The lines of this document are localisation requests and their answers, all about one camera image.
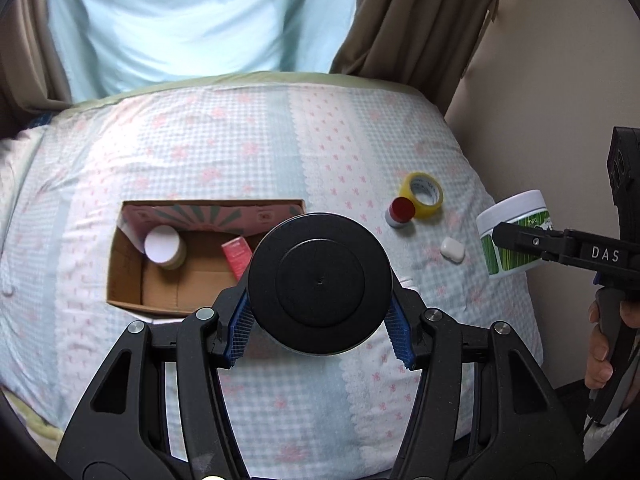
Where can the white lidded round jar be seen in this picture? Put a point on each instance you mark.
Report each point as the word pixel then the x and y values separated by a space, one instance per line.
pixel 162 246

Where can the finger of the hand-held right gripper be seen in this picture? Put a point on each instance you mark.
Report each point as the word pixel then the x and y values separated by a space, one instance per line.
pixel 530 242

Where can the yellow tape roll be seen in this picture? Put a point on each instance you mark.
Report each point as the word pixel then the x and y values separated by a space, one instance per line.
pixel 425 205

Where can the person's right hand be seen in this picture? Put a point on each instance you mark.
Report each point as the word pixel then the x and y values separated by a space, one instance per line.
pixel 600 355

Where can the black round lidded jar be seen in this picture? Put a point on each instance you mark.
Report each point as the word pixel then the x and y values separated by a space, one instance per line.
pixel 320 282

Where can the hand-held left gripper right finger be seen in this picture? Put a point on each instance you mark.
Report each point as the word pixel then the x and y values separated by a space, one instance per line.
pixel 400 332

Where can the white sheer curtain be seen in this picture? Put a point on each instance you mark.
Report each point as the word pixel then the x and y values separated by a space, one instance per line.
pixel 200 20

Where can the small red capped bottle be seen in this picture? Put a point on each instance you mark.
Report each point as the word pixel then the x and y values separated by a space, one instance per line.
pixel 401 210

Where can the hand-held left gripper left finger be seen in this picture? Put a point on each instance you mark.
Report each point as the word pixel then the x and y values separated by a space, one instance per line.
pixel 240 331

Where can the white earbud case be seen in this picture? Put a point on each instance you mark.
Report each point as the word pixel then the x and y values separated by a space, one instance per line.
pixel 452 250

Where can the small red carton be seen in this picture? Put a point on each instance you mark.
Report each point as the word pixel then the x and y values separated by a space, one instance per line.
pixel 236 256

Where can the brown curtain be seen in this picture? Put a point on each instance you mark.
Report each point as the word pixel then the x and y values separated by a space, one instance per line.
pixel 400 25
pixel 30 50

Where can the cardboard box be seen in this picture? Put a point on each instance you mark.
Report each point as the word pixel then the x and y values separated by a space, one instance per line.
pixel 200 265

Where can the green and white tub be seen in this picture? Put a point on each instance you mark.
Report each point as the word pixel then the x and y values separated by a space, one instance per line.
pixel 510 210

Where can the pink and blue printed blanket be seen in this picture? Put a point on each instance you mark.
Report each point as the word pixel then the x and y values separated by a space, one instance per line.
pixel 250 150

